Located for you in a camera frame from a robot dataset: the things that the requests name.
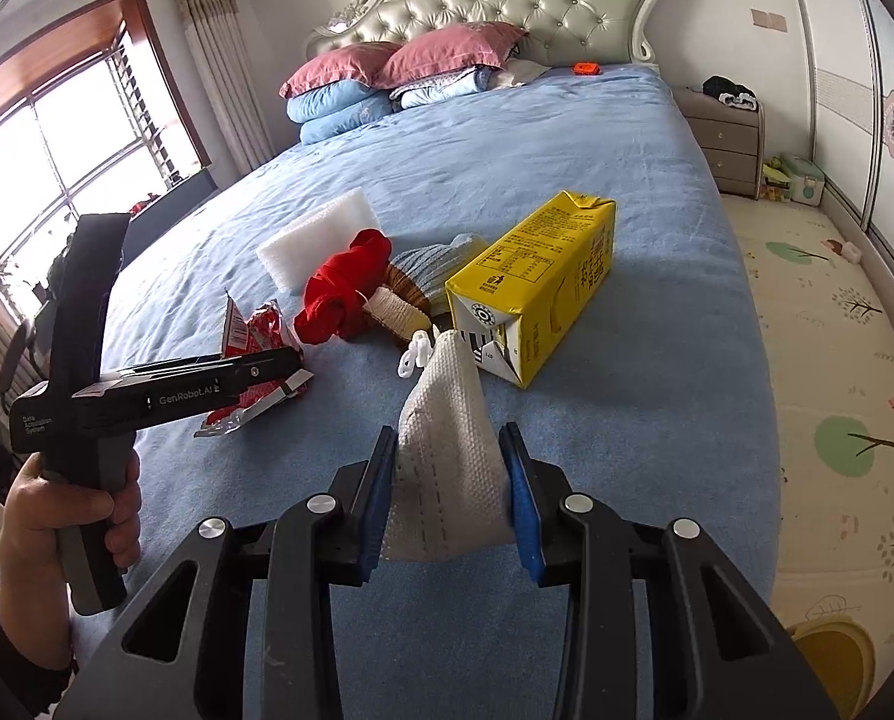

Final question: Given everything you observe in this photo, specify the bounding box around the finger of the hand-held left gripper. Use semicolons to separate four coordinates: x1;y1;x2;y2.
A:
220;349;303;392
121;347;290;376

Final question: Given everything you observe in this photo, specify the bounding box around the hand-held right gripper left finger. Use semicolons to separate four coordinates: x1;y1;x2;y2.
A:
64;426;399;720

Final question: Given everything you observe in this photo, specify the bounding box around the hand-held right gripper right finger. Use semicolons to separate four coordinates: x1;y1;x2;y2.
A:
498;424;842;720

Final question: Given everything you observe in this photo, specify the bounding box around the red snack wrapper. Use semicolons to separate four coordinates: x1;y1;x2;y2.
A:
193;292;314;440

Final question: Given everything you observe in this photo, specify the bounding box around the white face mask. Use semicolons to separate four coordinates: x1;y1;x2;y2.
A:
383;328;515;563

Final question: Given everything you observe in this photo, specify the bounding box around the person's left forearm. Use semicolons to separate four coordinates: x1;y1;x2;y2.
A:
0;592;80;720

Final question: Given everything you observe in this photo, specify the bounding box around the person's left hand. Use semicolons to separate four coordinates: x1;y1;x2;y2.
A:
0;450;142;620

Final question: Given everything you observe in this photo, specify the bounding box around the red cloth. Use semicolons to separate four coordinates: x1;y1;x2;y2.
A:
295;229;394;346

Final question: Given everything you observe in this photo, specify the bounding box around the white foam block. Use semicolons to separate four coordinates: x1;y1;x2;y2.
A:
256;191;377;290

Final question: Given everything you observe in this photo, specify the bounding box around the brown thread spool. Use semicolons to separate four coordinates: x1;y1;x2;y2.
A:
363;266;434;346

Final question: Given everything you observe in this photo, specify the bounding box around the white plastic clip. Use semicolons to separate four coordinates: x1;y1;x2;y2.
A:
397;330;437;380

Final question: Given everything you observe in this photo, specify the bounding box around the light blue knitted cloth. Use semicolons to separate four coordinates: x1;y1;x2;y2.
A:
391;234;489;316

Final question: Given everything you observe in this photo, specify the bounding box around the yellow milk carton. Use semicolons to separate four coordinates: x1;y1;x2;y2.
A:
445;191;617;391

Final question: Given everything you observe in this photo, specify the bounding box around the wooden framed window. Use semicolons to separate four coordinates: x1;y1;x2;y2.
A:
0;0;217;323

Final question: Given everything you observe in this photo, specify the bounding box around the pink pillow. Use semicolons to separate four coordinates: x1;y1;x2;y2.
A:
376;21;528;89
280;43;403;98

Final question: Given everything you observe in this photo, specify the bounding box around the beige curtain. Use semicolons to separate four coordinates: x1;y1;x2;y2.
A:
168;0;277;166

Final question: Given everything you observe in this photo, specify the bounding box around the blue bed sheet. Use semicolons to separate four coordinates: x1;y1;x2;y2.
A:
79;64;785;720

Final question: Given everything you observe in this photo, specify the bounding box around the printed play mat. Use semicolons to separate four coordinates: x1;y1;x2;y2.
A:
721;191;894;698

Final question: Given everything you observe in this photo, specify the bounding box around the light blue patterned blanket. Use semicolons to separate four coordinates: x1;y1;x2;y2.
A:
389;67;498;110

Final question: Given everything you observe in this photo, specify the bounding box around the white cloth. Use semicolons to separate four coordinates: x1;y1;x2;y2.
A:
492;58;553;88

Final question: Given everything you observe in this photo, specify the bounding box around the grey nightstand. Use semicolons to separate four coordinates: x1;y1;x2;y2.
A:
672;86;764;200

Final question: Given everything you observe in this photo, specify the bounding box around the bed with green tufted headboard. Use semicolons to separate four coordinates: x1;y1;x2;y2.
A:
79;0;785;720

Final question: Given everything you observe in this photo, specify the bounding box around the green storage box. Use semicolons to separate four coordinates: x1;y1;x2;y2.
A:
781;154;824;206

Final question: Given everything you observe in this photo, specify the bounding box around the black cloth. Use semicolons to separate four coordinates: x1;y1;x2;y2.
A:
702;76;760;107

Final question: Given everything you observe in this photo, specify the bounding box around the white sliding door wardrobe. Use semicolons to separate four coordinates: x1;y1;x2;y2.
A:
781;0;894;241

